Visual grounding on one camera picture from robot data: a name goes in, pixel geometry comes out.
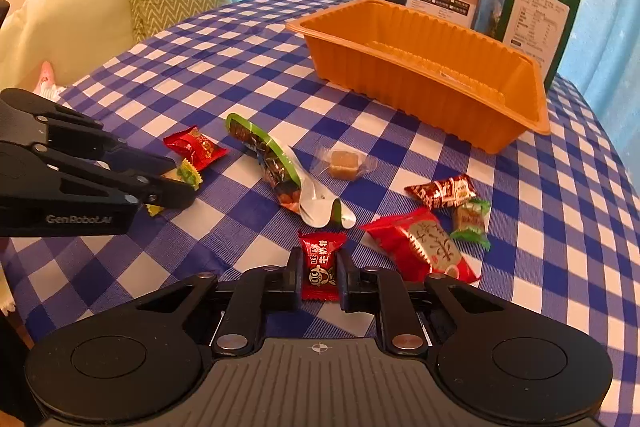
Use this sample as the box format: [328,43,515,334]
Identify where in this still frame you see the green cardboard box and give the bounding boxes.
[486,0,582,90]

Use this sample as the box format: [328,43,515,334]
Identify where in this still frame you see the large red snack packet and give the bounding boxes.
[359,207,482,284]

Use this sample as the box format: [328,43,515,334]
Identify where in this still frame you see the long green nut packet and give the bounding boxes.
[225,113,304,214]

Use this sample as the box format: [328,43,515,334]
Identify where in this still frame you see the small red snack packet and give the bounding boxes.
[164,125,228,170]

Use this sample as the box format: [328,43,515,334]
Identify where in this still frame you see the green zigzag pillow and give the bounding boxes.
[127,0,224,45]

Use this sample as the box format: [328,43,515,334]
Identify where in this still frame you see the silver snack packet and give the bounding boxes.
[287,147,357,229]

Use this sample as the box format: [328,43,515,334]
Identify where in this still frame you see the orange plastic tray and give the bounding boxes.
[285,0,552,155]

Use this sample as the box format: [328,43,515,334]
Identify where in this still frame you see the blue white checkered tablecloth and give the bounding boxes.
[0,0,640,408]

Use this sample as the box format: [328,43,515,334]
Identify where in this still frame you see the red twisted wrapper candy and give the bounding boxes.
[404,174,478,209]

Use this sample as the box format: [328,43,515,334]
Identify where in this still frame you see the yellow green candy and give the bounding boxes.
[145,158,203,218]

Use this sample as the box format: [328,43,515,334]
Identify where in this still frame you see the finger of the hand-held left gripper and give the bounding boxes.
[0,88,179,178]
[46,158,197,211]

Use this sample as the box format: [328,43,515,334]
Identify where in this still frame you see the green ended candy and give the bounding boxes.
[449,199,492,252]

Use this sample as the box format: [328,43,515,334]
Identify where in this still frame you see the clear brown cube candy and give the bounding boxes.
[311,145,377,180]

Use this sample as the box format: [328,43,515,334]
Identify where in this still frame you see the red milk candy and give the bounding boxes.
[297,229,348,303]

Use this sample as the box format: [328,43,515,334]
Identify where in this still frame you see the pale yellow sofa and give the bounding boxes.
[0,0,232,94]

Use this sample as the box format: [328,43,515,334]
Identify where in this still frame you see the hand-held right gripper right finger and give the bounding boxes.
[336,252,506,355]

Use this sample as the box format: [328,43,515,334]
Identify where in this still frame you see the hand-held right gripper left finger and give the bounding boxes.
[135,248,304,358]

